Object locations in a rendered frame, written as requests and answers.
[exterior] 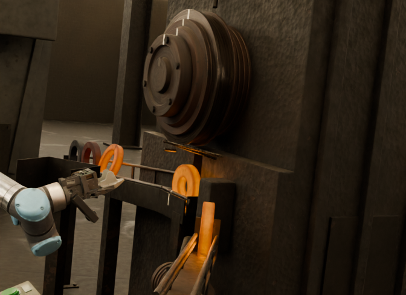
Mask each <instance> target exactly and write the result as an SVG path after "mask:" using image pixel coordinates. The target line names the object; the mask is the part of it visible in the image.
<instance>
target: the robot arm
mask: <svg viewBox="0 0 406 295"><path fill-rule="evenodd" d="M72 174H74V175H73V176H72ZM72 174H71V177H67V178H59V179H58V180H59V183H58V182H56V183H52V184H49V185H46V186H43V187H39V188H37V189H35V188H27V187H24V186H22V185H20V184H19V183H17V182H15V181H14V180H12V179H11V178H9V177H7V176H6V175H4V174H3V173H1V172H0V208H2V209H4V210H5V211H6V212H7V213H8V214H10V215H11V219H12V221H13V224H14V225H19V224H20V226H21V229H22V231H23V233H24V235H25V237H26V239H27V241H28V244H29V246H30V248H31V251H32V252H33V254H34V255H35V256H46V255H49V254H51V253H53V252H55V251H56V250H57V249H58V248H59V247H60V246H61V243H62V240H61V238H60V236H59V234H58V232H57V230H56V226H55V223H54V219H53V216H52V213H54V212H58V211H61V210H64V209H66V206H67V205H69V204H70V203H71V201H72V202H73V204H74V205H75V206H76V207H77V208H78V209H79V210H80V211H81V212H82V213H83V214H84V215H85V218H86V219H87V220H88V221H91V222H93V223H96V222H97V221H98V219H99V217H98V216H97V214H96V212H95V211H93V210H91V208H90V207H89V206H88V205H87V204H86V203H85V202H84V200H85V199H90V198H95V197H97V196H99V195H103V194H106V193H108V192H110V191H112V190H114V189H115V188H117V187H118V186H119V185H120V184H121V183H122V182H123V181H124V179H123V178H120V179H116V177H115V175H114V173H113V172H112V171H109V170H108V169H105V170H104V171H103V173H102V176H101V178H97V174H96V172H94V171H93V170H91V169H89V168H87V169H83V170H80V171H77V172H74V173H72Z"/></svg>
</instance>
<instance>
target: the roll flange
mask: <svg viewBox="0 0 406 295"><path fill-rule="evenodd" d="M202 13H203V14H205V15H211V16H213V17H215V18H216V19H217V20H218V21H219V22H220V23H221V24H222V25H223V27H224V28H225V31H226V32H227V35H228V38H229V41H230V45H231V50H232V55H233V84H232V89H231V95H230V100H229V103H228V107H227V110H226V112H225V115H224V117H223V119H222V121H221V123H220V125H219V127H218V128H217V130H216V131H215V132H214V133H213V135H212V136H211V137H209V138H208V139H206V140H205V141H202V142H200V143H190V145H194V146H202V145H205V144H207V143H209V142H211V141H212V140H213V139H214V138H215V137H221V136H224V135H226V134H228V133H229V132H230V131H232V130H233V129H234V127H235V126H236V125H237V124H238V122H239V120H240V118H241V117H242V115H243V112H244V110H245V107H246V105H247V101H248V97H249V93H250V86H251V60H250V54H249V51H248V47H247V44H246V42H245V39H244V38H243V36H242V35H241V33H240V32H239V31H238V30H237V29H236V28H234V27H232V26H230V25H227V24H226V22H225V21H224V20H223V19H222V18H221V17H220V16H219V15H217V14H216V13H212V12H207V11H205V12H202Z"/></svg>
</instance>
